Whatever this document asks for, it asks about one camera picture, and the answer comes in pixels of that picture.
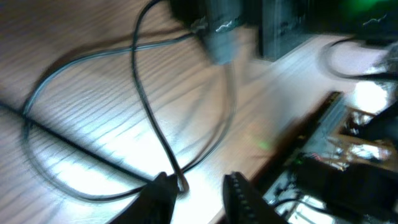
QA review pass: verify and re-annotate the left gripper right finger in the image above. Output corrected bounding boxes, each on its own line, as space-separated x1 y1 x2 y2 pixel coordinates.
223 172 288 224

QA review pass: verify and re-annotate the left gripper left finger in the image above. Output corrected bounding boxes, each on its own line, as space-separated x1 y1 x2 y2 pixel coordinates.
110 172 178 224

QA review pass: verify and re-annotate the black usb cable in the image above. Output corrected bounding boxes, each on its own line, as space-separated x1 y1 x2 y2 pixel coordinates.
0 0 237 203

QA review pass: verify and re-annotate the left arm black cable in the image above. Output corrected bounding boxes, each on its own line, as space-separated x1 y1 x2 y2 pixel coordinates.
318 35 398 80

